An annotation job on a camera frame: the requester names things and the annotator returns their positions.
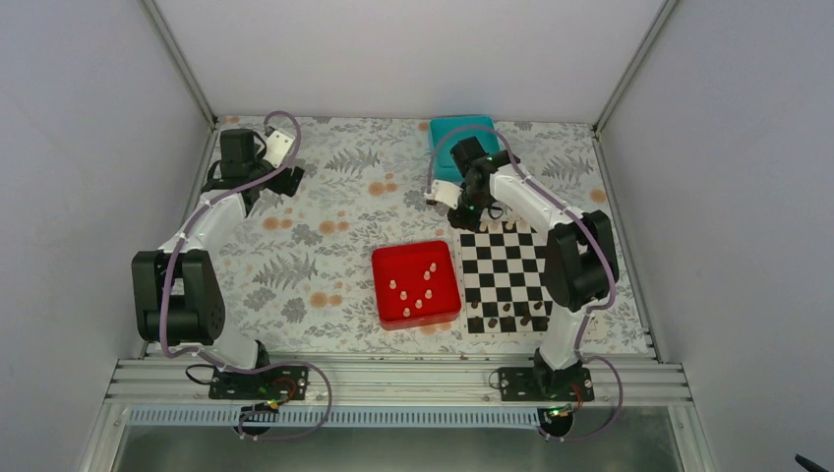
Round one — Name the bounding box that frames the red tray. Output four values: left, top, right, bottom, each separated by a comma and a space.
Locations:
371, 240, 462, 331

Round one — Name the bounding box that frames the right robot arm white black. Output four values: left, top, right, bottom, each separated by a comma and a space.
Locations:
447, 138, 620, 400

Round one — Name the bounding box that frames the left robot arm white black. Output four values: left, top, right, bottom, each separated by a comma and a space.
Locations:
131, 127, 304, 398

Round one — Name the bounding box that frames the teal bin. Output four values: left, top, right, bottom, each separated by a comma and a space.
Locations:
429, 115, 501, 184

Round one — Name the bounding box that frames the floral table mat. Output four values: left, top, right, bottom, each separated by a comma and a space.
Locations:
211, 117, 649, 357

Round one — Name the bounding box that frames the black white chessboard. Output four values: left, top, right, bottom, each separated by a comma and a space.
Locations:
452, 220, 572, 342

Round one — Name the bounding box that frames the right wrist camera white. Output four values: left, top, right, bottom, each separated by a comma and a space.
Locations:
424, 179, 462, 209

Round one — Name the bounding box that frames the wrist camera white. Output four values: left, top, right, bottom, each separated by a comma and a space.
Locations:
264, 129, 295, 169
424, 179, 462, 209

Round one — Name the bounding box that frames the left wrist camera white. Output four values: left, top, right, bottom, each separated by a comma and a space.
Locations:
264, 129, 295, 169

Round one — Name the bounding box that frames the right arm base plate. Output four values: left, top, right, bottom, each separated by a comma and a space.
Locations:
497, 367, 595, 402

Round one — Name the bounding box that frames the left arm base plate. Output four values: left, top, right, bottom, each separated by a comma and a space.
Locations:
208, 366, 309, 402

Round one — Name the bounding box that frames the grey cable duct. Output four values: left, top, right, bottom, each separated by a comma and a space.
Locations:
129, 405, 540, 429

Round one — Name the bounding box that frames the aluminium rail frame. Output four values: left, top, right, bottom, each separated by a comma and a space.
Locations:
105, 357, 693, 407

